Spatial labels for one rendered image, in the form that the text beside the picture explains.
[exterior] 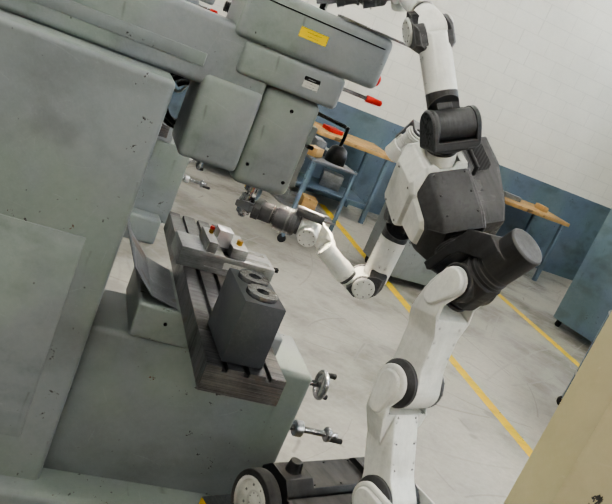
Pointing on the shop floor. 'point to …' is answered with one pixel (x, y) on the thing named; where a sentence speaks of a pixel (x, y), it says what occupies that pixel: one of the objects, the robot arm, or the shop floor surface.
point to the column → (45, 220)
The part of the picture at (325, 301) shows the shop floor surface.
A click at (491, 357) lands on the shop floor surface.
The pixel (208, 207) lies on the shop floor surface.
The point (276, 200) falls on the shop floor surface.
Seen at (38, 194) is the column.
